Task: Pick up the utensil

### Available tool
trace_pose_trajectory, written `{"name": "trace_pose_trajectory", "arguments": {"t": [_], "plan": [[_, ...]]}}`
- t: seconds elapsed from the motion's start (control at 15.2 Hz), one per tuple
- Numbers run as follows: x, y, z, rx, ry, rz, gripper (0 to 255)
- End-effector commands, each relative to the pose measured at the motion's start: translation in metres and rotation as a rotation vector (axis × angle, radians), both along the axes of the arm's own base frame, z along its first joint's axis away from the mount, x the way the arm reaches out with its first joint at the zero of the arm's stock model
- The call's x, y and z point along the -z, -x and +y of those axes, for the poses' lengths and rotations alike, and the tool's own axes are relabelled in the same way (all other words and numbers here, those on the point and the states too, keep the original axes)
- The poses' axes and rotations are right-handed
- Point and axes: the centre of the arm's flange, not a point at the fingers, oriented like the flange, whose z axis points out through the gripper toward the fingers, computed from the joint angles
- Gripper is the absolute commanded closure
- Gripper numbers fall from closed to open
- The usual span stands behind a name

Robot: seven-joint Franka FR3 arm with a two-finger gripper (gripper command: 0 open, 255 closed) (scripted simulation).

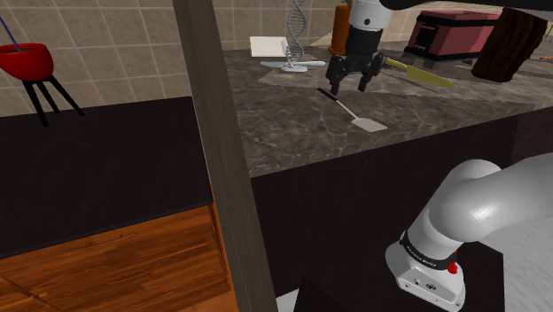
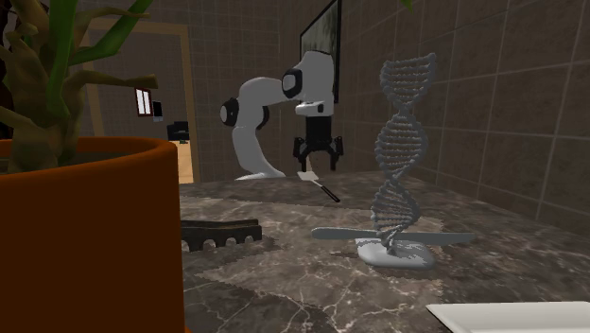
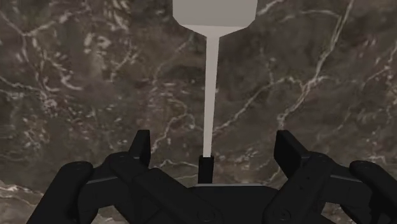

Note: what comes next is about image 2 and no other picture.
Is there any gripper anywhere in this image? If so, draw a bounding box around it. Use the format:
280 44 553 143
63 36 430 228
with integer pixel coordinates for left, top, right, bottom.
292 115 344 173

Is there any grey double helix figure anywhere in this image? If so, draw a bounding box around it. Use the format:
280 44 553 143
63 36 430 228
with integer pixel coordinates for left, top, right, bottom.
356 52 438 271

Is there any grey butter knife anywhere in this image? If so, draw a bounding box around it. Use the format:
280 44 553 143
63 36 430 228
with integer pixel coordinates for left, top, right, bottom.
310 226 477 246

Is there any black arched rack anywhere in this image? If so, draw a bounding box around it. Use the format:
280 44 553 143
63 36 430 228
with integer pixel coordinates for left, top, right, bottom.
180 218 264 253

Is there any wooden cabinet with black appliance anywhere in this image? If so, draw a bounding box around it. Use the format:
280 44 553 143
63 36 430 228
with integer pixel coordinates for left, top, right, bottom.
166 121 195 184

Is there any orange plant pot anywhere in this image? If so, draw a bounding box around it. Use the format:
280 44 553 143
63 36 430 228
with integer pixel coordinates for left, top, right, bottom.
0 136 188 333

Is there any white square plate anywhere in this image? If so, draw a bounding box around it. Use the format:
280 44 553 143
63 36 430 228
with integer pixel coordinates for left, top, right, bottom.
425 301 590 333

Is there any green leafy plant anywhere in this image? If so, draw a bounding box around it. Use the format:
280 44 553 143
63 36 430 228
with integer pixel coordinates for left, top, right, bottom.
0 0 159 174

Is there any white spatula with black handle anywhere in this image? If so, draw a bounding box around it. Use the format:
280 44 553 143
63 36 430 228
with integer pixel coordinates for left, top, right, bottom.
297 170 341 203

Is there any dark framed wall picture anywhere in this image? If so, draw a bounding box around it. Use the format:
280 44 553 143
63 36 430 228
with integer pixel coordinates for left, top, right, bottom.
299 0 343 105

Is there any wooden door frame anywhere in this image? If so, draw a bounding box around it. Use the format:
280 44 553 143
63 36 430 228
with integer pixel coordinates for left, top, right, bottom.
78 17 201 184

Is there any red framed white wall sign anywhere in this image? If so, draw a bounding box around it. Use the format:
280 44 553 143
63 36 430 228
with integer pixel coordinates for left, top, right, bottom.
134 87 154 118

